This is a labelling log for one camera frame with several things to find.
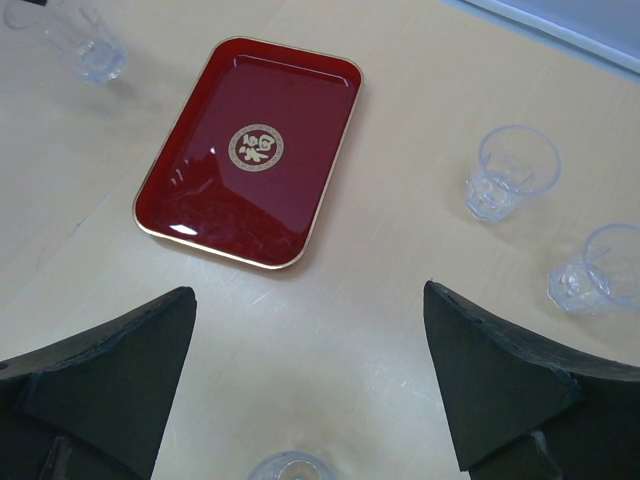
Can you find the aluminium table edge rail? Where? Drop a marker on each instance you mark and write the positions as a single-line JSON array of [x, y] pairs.
[[605, 33]]

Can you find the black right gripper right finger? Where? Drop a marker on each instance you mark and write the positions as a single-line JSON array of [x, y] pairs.
[[522, 406]]

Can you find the red lacquer tray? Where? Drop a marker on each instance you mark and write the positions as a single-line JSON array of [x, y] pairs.
[[244, 170]]

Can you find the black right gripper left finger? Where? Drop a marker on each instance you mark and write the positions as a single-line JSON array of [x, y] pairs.
[[95, 405]]

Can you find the clear faceted glass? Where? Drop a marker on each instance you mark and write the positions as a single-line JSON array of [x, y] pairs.
[[74, 32]]

